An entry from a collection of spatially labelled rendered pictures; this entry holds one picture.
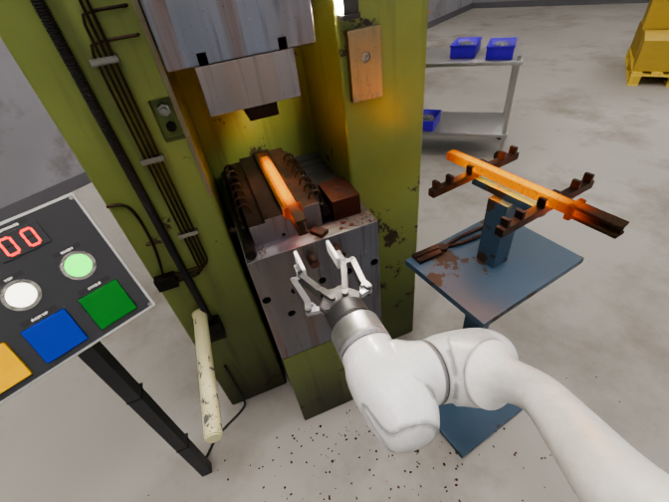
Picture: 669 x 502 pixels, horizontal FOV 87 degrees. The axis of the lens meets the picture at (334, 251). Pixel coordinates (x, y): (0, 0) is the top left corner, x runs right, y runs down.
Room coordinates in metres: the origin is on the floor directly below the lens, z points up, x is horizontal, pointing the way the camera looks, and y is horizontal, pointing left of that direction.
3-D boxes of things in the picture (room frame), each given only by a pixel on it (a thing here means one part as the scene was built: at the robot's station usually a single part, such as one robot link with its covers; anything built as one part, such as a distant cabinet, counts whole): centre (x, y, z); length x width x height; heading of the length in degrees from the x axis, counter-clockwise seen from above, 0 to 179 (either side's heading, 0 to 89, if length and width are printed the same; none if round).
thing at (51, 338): (0.46, 0.55, 1.01); 0.07 x 0.05 x 0.07; 131
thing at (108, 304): (0.53, 0.48, 1.01); 0.07 x 0.05 x 0.07; 131
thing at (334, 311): (0.43, 0.00, 1.00); 0.09 x 0.08 x 0.07; 16
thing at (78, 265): (0.56, 0.51, 1.09); 0.05 x 0.03 x 0.04; 106
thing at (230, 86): (0.99, 0.17, 1.32); 0.42 x 0.20 x 0.10; 16
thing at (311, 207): (0.99, 0.17, 0.96); 0.42 x 0.20 x 0.09; 16
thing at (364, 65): (1.00, -0.15, 1.27); 0.09 x 0.02 x 0.17; 106
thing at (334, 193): (0.90, -0.04, 0.95); 0.12 x 0.09 x 0.07; 16
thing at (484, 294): (0.74, -0.46, 0.75); 0.40 x 0.30 x 0.02; 115
